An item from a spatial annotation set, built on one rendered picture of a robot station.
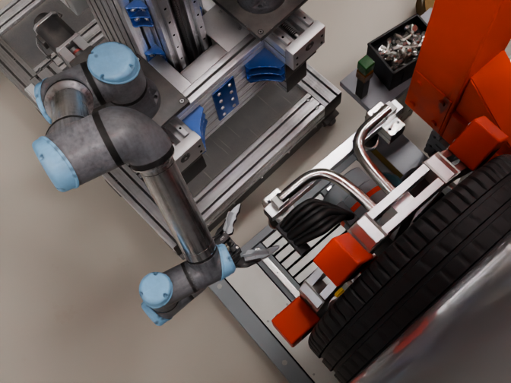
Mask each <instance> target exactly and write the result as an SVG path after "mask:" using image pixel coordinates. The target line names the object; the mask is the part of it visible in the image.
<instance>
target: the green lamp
mask: <svg viewBox="0 0 511 383"><path fill-rule="evenodd" d="M374 66H375V62H374V61H373V60H372V59H371V58H370V57H369V56H368V55H365V56H364V57H363V58H362V59H361V60H359V61H358V63H357V69H358V70H360V71H361V72H362V73H363V74H364V75H367V74H368V73H370V72H371V71H372V70H373V69H374Z"/></svg>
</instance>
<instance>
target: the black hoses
mask: <svg viewBox="0 0 511 383"><path fill-rule="evenodd" d="M358 219H359V217H358V216H357V215H356V214H355V213H354V212H353V211H352V210H351V209H350V208H349V207H348V206H347V205H346V204H345V203H344V202H343V201H341V202H340V203H338V204H337V205H334V204H331V203H329V202H327V201H323V200H319V199H316V198H309V199H306V200H305V201H303V202H301V203H300V204H298V205H297V206H296V207H295V208H294V209H293V210H292V211H291V212H290V213H289V214H288V215H287V216H286V217H285V218H284V219H283V220H282V221H281V222H280V223H279V224H278V225H277V226H276V230H277V231H278V232H279V233H280V234H281V235H282V236H283V237H284V238H285V239H286V240H287V241H288V242H289V244H290V245H291V246H292V247H293V248H294V249H295V250H296V251H297V252H298V254H299V255H300V256H301V257H302V256H304V255H305V254H306V253H307V252H308V251H309V250H310V246H309V245H308V244H307V242H309V241H311V240H314V239H316V238H318V237H320V236H322V235H324V234H326V233H327V232H328V231H329V230H331V229H332V228H333V227H334V226H336V225H337V224H339V223H340V222H342V221H344V222H345V223H346V224H347V225H348V226H349V227H351V226H352V225H353V224H354V223H355V222H356V221H357V220H358Z"/></svg>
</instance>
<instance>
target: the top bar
mask: <svg viewBox="0 0 511 383"><path fill-rule="evenodd" d="M392 103H393V104H394V105H395V106H396V107H397V111H396V114H394V115H393V116H392V117H391V118H389V119H388V120H386V119H383V120H382V121H381V122H380V123H379V124H378V125H377V126H375V127H374V128H373V129H372V130H371V131H370V132H369V133H368V134H367V136H366V138H365V140H364V143H367V142H368V140H369V139H371V138H372V137H373V136H374V135H376V134H377V133H378V132H379V131H381V130H382V129H383V128H384V127H385V126H387V125H388V124H389V123H390V122H391V121H392V120H393V119H394V118H396V117H397V116H398V115H399V114H401V113H402V110H403V108H404V106H403V105H402V104H400V102H399V101H397V99H395V100H393V101H392ZM355 133H356V132H355ZM355 133H353V134H352V135H351V136H350V137H349V138H348V139H347V140H346V141H344V142H343V143H342V144H341V145H339V146H338V147H337V148H336V149H334V150H333V151H332V152H331V153H330V154H329V155H328V156H327V157H325V158H324V159H323V160H322V161H320V162H319V163H318V164H317V165H315V166H314V167H313V168H312V169H318V168H325V169H331V170H334V169H335V168H337V167H338V166H339V165H340V164H342V163H343V162H344V161H345V160H346V159H347V158H348V157H349V156H351V155H352V154H353V153H354V149H353V139H354V135H355ZM320 181H322V179H318V180H315V181H312V182H310V183H309V184H307V185H305V186H304V187H303V188H301V189H300V190H299V191H298V192H297V193H296V194H295V195H294V196H292V197H291V198H290V199H289V201H290V203H289V204H288V205H286V206H285V207H284V208H283V209H282V210H280V211H279V210H278V209H277V208H276V207H275V206H274V205H273V204H272V203H270V204H269V205H268V206H267V207H266V208H265V209H264V214H265V215H266V216H267V217H268V219H269V220H270V221H271V222H272V221H274V220H275V219H277V218H278V217H279V216H280V215H281V214H283V213H284V212H285V211H286V210H287V209H288V208H289V207H290V206H292V205H293V204H294V203H295V202H297V201H298V200H299V199H300V198H302V197H303V196H304V195H305V194H306V193H307V192H308V191H309V190H310V189H312V188H313V187H314V186H315V185H317V184H318V183H319V182H320Z"/></svg>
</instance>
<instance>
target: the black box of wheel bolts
mask: <svg viewBox="0 0 511 383"><path fill-rule="evenodd" d="M427 25H428V24H427V23H426V22H425V21H424V20H423V18H422V17H421V16H420V15H419V14H418V13H416V14H415V15H413V16H412V17H410V18H408V19H407V20H405V21H403V22H401V23H400V24H398V25H397V26H395V27H393V28H392V29H391V30H388V31H387V32H385V33H384V34H382V35H380V36H378V37H377V38H375V39H374V40H372V41H370V42H369V43H368V44H367V45H368V47H367V55H368V56H369V57H370V58H371V59H372V60H373V61H374V62H375V66H374V69H373V72H374V73H375V74H376V76H377V77H378V78H379V79H380V80H381V81H382V83H383V84H384V85H385V86H386V88H387V89H388V90H392V89H393V88H395V87H397V86H398V85H399V84H402V83H403V82H405V81H406V80H408V79H409V78H411V77H412V76H413V73H414V69H415V65H416V63H417V58H418V56H419V53H420V50H421V45H422V42H423V40H424V35H425V33H426V29H427Z"/></svg>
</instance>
